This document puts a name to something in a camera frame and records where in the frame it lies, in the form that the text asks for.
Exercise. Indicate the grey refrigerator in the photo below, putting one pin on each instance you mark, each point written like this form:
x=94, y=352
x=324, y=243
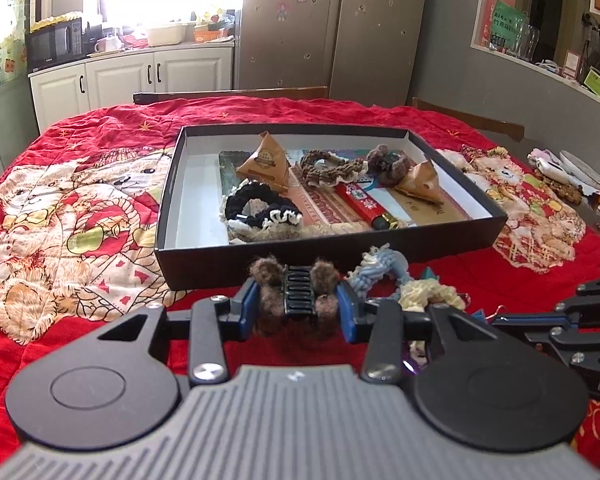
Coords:
x=330, y=35

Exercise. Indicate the brown pyramid snack packet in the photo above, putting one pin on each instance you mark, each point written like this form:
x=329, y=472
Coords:
x=267, y=160
x=420, y=180

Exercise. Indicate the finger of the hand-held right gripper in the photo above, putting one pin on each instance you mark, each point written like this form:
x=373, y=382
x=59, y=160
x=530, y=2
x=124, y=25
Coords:
x=595, y=305
x=540, y=324

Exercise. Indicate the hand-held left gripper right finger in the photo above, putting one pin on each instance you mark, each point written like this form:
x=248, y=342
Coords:
x=345, y=310

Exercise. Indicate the red lighter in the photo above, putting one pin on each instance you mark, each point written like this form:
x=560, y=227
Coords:
x=362, y=202

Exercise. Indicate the white plastic basin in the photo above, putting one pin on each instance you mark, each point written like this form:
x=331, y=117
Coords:
x=165, y=35

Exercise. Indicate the olive braided scrunchie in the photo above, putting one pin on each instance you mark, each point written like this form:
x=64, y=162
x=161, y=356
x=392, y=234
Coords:
x=312, y=172

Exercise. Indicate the black microwave oven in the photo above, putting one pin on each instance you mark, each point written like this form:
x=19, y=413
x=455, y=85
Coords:
x=55, y=45

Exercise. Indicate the brown woven trivet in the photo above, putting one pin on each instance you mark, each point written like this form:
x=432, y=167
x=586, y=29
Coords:
x=562, y=190

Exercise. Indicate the white kitchen cabinet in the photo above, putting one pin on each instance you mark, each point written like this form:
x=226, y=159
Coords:
x=120, y=80

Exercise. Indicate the blue binder clip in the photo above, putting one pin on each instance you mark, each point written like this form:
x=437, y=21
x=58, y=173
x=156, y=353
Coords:
x=480, y=316
x=430, y=275

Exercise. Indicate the blue knitted scrunchie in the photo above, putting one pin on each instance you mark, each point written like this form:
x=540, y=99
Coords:
x=380, y=267

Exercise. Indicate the black scrunchie with white lace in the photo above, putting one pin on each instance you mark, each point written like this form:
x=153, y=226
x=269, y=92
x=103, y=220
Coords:
x=250, y=195

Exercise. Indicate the white mug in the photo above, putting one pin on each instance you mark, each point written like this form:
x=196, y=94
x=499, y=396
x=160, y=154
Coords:
x=107, y=45

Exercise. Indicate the black cardboard box tray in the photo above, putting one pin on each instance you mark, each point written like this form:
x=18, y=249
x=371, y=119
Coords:
x=205, y=270

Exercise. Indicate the red printed blanket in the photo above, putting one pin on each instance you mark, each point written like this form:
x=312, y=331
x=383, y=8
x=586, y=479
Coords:
x=80, y=260

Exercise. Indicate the doll fridge magnet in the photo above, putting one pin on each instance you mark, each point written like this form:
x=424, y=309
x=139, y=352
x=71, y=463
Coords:
x=281, y=11

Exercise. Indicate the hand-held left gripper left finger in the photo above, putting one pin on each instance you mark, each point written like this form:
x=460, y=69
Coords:
x=250, y=305

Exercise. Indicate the cream knitted scrunchie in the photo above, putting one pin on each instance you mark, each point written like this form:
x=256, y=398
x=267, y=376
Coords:
x=425, y=295

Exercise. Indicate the purple lighter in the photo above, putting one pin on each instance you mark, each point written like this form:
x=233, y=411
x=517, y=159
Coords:
x=410, y=365

